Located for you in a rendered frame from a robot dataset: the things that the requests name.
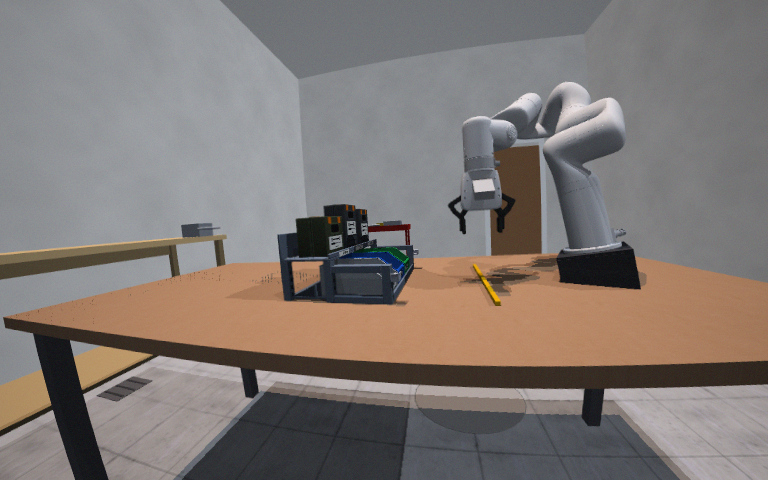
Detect olive green case with orange latches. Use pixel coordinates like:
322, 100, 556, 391
296, 216, 344, 257

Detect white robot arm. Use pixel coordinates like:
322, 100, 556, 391
462, 82, 626, 254

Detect green open bin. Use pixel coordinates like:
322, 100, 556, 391
353, 247, 410, 273

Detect grey metal shelf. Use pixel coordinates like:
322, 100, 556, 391
277, 232, 418, 305

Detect yellow bar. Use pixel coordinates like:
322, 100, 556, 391
473, 264, 501, 306

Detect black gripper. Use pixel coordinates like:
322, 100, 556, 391
448, 168, 515, 234

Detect dark grey case with orange latches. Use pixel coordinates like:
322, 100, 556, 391
356, 209, 369, 244
324, 204, 358, 249

